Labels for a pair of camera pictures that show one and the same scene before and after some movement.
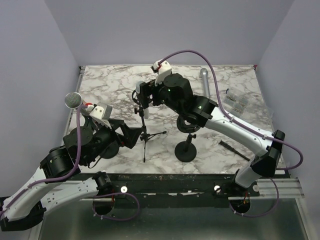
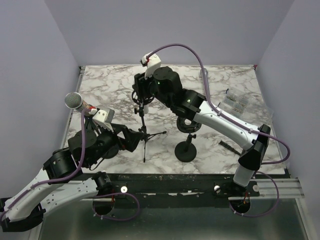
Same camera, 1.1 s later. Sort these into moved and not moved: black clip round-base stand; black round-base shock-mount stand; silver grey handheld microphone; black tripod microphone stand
Moved: silver grey handheld microphone
Not moved: black round-base shock-mount stand; black tripod microphone stand; black clip round-base stand
